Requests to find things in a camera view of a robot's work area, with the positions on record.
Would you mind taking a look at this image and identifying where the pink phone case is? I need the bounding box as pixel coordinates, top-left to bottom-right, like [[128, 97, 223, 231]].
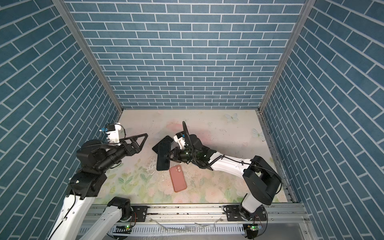
[[169, 165, 187, 193]]

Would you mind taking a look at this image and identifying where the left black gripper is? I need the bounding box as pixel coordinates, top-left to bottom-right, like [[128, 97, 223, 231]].
[[96, 133, 148, 174]]

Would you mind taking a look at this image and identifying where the black corrugated cable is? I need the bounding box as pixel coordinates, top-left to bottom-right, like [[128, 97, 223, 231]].
[[182, 121, 193, 151]]

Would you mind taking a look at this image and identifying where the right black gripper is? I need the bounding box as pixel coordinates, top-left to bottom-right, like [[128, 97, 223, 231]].
[[163, 146, 199, 164]]

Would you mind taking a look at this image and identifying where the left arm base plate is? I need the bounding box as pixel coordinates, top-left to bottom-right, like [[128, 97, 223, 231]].
[[120, 206, 149, 223]]

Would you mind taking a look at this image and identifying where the black phone screen up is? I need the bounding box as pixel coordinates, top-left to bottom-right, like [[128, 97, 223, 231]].
[[152, 136, 174, 154]]

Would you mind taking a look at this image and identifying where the white vented cable duct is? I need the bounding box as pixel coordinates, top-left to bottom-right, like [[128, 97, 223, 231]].
[[109, 224, 245, 237]]

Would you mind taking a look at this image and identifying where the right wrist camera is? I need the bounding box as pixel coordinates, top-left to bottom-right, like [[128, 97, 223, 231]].
[[174, 133, 186, 150]]

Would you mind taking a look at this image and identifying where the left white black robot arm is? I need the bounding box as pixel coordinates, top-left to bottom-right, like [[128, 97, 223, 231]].
[[49, 134, 148, 240]]

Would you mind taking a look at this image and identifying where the aluminium front rail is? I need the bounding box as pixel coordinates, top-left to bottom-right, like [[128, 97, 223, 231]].
[[131, 203, 310, 225]]

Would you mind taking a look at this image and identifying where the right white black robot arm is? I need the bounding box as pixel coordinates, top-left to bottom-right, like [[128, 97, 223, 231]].
[[165, 132, 282, 221]]

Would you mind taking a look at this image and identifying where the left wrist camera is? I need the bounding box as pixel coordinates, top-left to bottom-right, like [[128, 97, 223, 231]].
[[99, 123, 127, 145]]

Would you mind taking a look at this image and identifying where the black phone case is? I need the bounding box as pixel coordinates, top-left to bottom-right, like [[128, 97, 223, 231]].
[[156, 148, 170, 171]]

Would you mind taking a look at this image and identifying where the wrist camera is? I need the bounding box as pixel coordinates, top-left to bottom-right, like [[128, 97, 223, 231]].
[[174, 133, 186, 150], [99, 123, 127, 145]]

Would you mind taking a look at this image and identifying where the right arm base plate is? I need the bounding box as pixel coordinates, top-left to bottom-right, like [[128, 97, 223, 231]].
[[223, 205, 268, 222]]

